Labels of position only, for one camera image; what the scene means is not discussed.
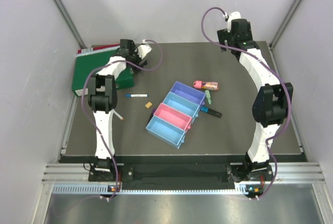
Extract white blue pen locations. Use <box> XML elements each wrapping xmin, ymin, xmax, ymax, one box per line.
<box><xmin>125</xmin><ymin>94</ymin><xmax>148</xmax><ymax>97</ymax></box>

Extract yellow eraser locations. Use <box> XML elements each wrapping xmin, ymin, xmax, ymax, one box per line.
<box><xmin>145</xmin><ymin>102</ymin><xmax>152</xmax><ymax>108</ymax></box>

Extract crayon tube pink cap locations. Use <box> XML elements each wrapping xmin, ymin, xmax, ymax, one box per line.
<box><xmin>193</xmin><ymin>80</ymin><xmax>219</xmax><ymax>91</ymax></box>

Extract green ring binder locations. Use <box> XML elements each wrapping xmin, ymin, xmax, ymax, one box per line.
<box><xmin>71</xmin><ymin>47</ymin><xmax>135</xmax><ymax>97</ymax></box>

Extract purple drawer bin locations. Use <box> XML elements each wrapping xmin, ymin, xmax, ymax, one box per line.
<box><xmin>170</xmin><ymin>81</ymin><xmax>206</xmax><ymax>106</ymax></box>

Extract green highlighter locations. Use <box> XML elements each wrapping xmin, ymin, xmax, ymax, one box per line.
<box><xmin>205</xmin><ymin>90</ymin><xmax>212</xmax><ymax>105</ymax></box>

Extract light blue bin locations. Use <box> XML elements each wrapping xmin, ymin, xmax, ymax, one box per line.
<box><xmin>163</xmin><ymin>92</ymin><xmax>199</xmax><ymax>119</ymax></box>
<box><xmin>146</xmin><ymin>116</ymin><xmax>186</xmax><ymax>148</ymax></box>

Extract pink drawer bin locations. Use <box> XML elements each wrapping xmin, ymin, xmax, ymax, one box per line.
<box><xmin>154</xmin><ymin>103</ymin><xmax>192</xmax><ymax>131</ymax></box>

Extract blue black marker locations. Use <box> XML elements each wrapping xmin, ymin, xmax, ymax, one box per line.
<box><xmin>200</xmin><ymin>106</ymin><xmax>222</xmax><ymax>118</ymax></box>

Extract purple black highlighter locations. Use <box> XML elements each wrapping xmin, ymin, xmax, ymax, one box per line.
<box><xmin>148</xmin><ymin>108</ymin><xmax>156</xmax><ymax>123</ymax></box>

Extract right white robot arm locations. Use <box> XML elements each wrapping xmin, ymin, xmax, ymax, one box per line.
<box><xmin>217</xmin><ymin>18</ymin><xmax>293</xmax><ymax>182</ymax></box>

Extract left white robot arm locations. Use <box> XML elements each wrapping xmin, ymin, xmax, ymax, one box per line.
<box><xmin>85</xmin><ymin>39</ymin><xmax>151</xmax><ymax>182</ymax></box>

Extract red folder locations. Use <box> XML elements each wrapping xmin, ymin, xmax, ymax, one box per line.
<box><xmin>76</xmin><ymin>45</ymin><xmax>119</xmax><ymax>57</ymax></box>

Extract pink pencil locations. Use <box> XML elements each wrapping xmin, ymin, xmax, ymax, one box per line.
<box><xmin>114</xmin><ymin>111</ymin><xmax>124</xmax><ymax>121</ymax></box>

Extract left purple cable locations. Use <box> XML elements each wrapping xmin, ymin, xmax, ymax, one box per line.
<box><xmin>81</xmin><ymin>39</ymin><xmax>164</xmax><ymax>201</ymax></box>

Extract purple cable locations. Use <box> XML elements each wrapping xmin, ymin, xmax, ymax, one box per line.
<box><xmin>201</xmin><ymin>7</ymin><xmax>293</xmax><ymax>201</ymax></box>
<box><xmin>81</xmin><ymin>39</ymin><xmax>164</xmax><ymax>201</ymax></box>

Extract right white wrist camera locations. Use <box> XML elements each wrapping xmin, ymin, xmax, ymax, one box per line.
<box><xmin>224</xmin><ymin>11</ymin><xmax>241</xmax><ymax>33</ymax></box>

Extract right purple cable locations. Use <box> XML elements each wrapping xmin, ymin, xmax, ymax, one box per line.
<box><xmin>201</xmin><ymin>7</ymin><xmax>293</xmax><ymax>201</ymax></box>

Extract right aluminium frame post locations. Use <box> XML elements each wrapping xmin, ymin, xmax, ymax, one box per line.
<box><xmin>268</xmin><ymin>0</ymin><xmax>303</xmax><ymax>50</ymax></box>

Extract aluminium frame post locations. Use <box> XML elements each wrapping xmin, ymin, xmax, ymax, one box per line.
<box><xmin>52</xmin><ymin>0</ymin><xmax>86</xmax><ymax>48</ymax></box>
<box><xmin>268</xmin><ymin>0</ymin><xmax>303</xmax><ymax>50</ymax></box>

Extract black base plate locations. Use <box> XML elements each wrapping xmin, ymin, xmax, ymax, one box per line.
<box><xmin>87</xmin><ymin>163</ymin><xmax>275</xmax><ymax>183</ymax></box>

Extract left aluminium frame post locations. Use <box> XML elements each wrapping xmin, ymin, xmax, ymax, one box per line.
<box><xmin>52</xmin><ymin>0</ymin><xmax>86</xmax><ymax>48</ymax></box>

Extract grey cable duct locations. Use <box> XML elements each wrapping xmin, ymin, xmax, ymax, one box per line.
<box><xmin>52</xmin><ymin>184</ymin><xmax>259</xmax><ymax>195</ymax></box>

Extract aluminium front rail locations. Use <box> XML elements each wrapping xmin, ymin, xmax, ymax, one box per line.
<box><xmin>42</xmin><ymin>163</ymin><xmax>325</xmax><ymax>189</ymax></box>

